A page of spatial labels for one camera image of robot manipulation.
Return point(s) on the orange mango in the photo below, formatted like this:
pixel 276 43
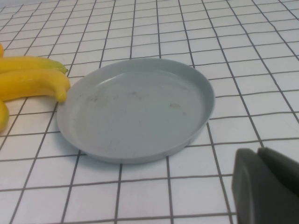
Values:
pixel 3 116

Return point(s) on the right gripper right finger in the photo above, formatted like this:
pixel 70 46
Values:
pixel 282 165

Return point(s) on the yellow banana green stem end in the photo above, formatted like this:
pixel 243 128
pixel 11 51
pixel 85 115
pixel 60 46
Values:
pixel 30 85

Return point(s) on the grey round plate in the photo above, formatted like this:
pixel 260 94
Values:
pixel 140 112

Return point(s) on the yellow mango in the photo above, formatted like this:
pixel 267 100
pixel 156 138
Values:
pixel 1 50

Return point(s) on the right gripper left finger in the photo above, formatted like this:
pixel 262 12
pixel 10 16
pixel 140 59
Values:
pixel 252 198

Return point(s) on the white grid tablecloth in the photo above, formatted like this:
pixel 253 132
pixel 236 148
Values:
pixel 163 23

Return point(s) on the yellow banana green tip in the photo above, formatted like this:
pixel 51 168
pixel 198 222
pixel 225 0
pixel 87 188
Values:
pixel 28 64

